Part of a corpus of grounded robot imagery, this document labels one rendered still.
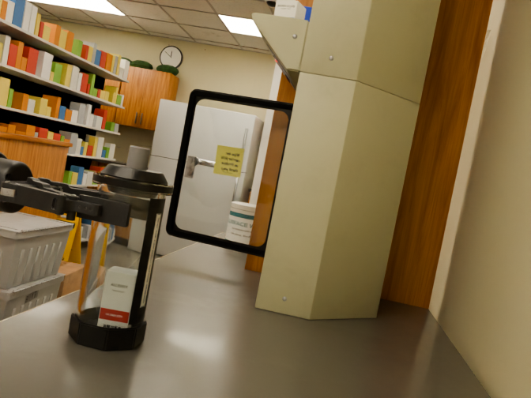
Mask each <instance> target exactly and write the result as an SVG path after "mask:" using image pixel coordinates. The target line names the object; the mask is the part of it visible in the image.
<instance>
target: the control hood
mask: <svg viewBox="0 0 531 398"><path fill-rule="evenodd" d="M251 16H252V20H253V22H254V23H255V25H256V27H257V29H258V31H259V33H260V34H261V36H262V38H263V40H264V42H265V44H266V46H267V44H268V46H269V48H270V49H271V51H272V52H273V53H274V54H275V56H276V57H277V59H278V61H279V62H280V64H281V65H282V66H283V68H284V70H285V71H286V72H287V74H288V75H289V77H290V79H291V81H292V83H293V85H294V87H295V89H296V88H297V84H298V80H299V73H300V68H301V64H302V59H303V52H304V48H305V43H306V38H307V31H308V26H309V22H308V21H307V20H301V19H295V18H290V17H280V16H275V15H269V14H264V13H252V14H251ZM268 46H267V47H268ZM269 48H268V49H269ZM270 49H269V52H270V54H271V55H272V53H271V51H270ZM272 56H273V55H272Z"/></svg>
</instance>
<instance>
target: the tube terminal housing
mask: <svg viewBox="0 0 531 398"><path fill-rule="evenodd" d="M440 2H441V0H314V1H313V6H312V11H311V18H310V22H309V26H308V31H307V38H306V43H305V48H304V52H303V59H302V64H301V68H300V73H299V80H298V84H297V88H296V96H295V100H294V104H293V109H292V117H291V121H290V125H289V130H288V137H287V141H286V146H285V150H284V158H283V163H282V167H281V174H280V178H279V183H278V187H277V195H276V200H275V204H274V208H273V216H272V220H271V224H270V229H269V237H268V241H267V245H266V249H265V257H264V261H263V266H262V274H261V278H260V282H259V286H258V294H257V298H256V303H255V308H259V309H263V310H269V311H273V312H277V313H280V314H287V315H290V316H294V317H301V318H304V319H308V320H318V319H347V318H376V317H377V313H378V305H379V301H380V298H381V294H382V286H383V282H384V278H385V274H386V266H387V262H388V258H389V255H390V247H391V243H392V239H393V235H394V228H395V223H396V219H397V213H398V209H399V204H400V200H401V193H402V189H403V185H404V180H405V173H406V170H407V166H408V161H409V154H410V150H411V146H412V139H413V134H414V130H415V127H416V120H417V115H418V111H419V107H420V100H421V96H422V91H423V87H424V80H425V76H426V72H427V65H428V61H429V57H430V53H431V45H432V41H433V37H434V33H435V26H436V22H437V18H438V14H439V7H440Z"/></svg>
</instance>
